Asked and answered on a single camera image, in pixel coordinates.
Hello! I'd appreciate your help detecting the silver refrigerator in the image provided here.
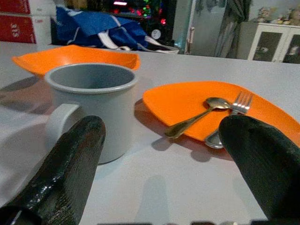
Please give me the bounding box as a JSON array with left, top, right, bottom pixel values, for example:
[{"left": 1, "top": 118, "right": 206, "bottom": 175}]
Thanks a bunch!
[{"left": 172, "top": 0, "right": 235, "bottom": 57}]

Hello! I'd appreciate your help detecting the white glass door cabinet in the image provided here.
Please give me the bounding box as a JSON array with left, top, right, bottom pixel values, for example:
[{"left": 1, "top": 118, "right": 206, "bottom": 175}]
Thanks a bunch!
[{"left": 236, "top": 21, "right": 300, "bottom": 64}]

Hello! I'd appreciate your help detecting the blue shopping bag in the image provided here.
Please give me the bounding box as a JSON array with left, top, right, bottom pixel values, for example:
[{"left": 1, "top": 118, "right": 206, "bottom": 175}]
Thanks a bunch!
[{"left": 55, "top": 6, "right": 179, "bottom": 53}]

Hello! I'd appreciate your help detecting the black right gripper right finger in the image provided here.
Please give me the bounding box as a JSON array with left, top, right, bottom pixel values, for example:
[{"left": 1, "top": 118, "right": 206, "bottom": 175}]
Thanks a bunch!
[{"left": 218, "top": 114, "right": 300, "bottom": 225}]

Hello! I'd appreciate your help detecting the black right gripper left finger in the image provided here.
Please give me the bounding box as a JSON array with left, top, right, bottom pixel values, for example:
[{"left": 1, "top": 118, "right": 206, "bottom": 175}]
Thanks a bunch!
[{"left": 0, "top": 115, "right": 106, "bottom": 225}]

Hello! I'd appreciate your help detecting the red and white carton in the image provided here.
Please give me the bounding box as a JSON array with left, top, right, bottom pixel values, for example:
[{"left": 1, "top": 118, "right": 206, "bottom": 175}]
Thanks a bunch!
[{"left": 0, "top": 15, "right": 37, "bottom": 45}]

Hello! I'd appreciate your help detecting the silver metal fork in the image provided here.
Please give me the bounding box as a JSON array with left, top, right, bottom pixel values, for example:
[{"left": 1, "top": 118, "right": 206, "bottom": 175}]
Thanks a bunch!
[{"left": 205, "top": 91, "right": 254, "bottom": 150}]

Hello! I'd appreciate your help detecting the brass coloured metal spoon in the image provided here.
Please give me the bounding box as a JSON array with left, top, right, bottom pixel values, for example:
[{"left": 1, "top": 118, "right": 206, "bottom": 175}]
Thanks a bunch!
[{"left": 164, "top": 97, "right": 233, "bottom": 139}]

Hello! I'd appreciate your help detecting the grey enamel mug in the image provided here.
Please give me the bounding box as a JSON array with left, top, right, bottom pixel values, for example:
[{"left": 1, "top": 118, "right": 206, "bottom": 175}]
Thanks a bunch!
[{"left": 44, "top": 63, "right": 139, "bottom": 165}]

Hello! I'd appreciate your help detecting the dark tree with coloured lights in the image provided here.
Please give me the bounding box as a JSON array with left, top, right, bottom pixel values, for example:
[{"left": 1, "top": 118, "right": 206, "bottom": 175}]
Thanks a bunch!
[{"left": 105, "top": 0, "right": 174, "bottom": 43}]

